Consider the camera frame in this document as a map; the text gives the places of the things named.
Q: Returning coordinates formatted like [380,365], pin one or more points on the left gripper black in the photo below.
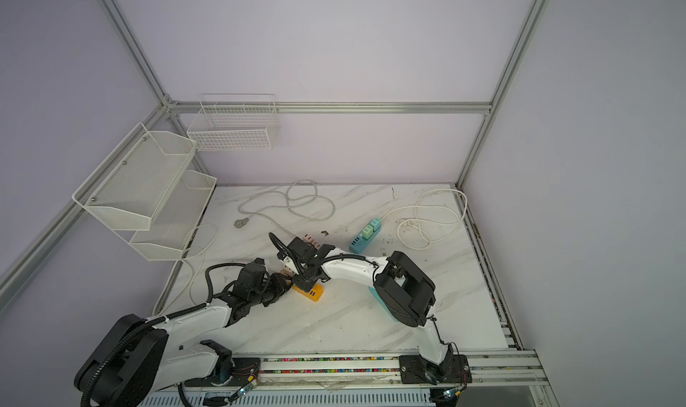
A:
[276,280]

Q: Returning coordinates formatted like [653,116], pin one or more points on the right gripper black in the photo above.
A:
[298,283]

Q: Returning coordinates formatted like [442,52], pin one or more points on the orange power strip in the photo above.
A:
[314,294]

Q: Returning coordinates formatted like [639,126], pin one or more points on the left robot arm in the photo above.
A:
[140,356]

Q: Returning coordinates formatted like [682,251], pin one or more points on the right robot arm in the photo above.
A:
[407,293]

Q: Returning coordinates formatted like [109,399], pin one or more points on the blue power strip far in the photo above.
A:
[359,245]

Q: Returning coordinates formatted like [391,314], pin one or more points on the green adapter far strip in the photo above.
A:
[367,232]

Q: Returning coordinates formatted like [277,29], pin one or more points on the teal power strip near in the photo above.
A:
[377,297]

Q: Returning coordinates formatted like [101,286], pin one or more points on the teal adapter far strip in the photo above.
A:
[375,224]

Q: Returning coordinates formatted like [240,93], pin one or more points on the white mesh two-tier shelf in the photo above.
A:
[146,193]

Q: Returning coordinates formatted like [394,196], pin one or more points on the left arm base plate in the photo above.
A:
[234,375]

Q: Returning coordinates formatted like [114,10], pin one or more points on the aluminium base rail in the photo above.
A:
[370,379]

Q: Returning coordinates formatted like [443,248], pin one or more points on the white wire basket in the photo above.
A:
[235,122]

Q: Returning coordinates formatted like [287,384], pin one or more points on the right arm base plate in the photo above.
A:
[454,369]

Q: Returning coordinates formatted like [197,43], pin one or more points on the aluminium frame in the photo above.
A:
[379,103]

